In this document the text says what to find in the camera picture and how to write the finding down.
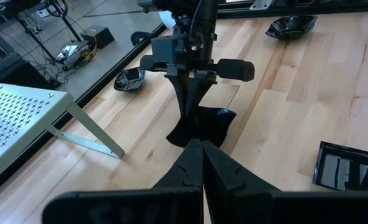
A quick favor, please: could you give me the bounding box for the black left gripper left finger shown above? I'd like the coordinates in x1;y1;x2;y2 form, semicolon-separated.
42;138;204;224

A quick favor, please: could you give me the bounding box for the black cabinet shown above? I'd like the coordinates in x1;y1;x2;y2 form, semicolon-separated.
0;52;56;93

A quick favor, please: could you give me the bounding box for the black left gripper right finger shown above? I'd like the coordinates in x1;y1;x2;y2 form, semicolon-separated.
203;140;368;224

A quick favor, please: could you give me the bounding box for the black tripod stand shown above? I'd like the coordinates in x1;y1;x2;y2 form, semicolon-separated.
14;0;83;63

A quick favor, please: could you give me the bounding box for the black aluminium table frame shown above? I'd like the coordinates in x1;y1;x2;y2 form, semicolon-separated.
0;0;368;202

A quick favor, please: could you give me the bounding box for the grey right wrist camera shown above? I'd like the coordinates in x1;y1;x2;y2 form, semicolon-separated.
151;34;189;63

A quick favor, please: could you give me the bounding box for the black cable tangle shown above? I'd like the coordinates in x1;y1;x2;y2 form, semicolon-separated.
31;57;77;90

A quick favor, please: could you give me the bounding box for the green perforated metal shelf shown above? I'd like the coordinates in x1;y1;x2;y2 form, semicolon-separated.
0;82;126;189

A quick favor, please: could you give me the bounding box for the black flared square plate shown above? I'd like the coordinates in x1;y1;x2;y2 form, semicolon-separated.
113;67;146;92
166;105;237;149

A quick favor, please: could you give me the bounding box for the yellow cable coil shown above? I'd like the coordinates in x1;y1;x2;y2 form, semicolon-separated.
81;43;99;63

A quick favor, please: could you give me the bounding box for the black rounded plate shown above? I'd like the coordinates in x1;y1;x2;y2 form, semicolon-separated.
265;14;318;40

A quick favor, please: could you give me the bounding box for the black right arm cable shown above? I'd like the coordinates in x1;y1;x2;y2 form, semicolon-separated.
188;0;205;43

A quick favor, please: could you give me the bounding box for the silver flat device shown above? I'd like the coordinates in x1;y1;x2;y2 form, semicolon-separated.
55;40;92;68

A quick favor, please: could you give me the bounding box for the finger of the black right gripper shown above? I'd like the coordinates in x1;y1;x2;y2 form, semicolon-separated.
166;76;191;121
189;78;217;121

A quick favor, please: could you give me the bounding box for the small black cube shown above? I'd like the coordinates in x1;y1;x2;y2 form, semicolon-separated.
311;141;368;192

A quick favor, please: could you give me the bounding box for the black floor box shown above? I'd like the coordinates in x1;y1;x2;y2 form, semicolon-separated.
79;25;115;50

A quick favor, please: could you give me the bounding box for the silver angle bracket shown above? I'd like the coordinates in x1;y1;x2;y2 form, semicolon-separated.
250;0;275;11

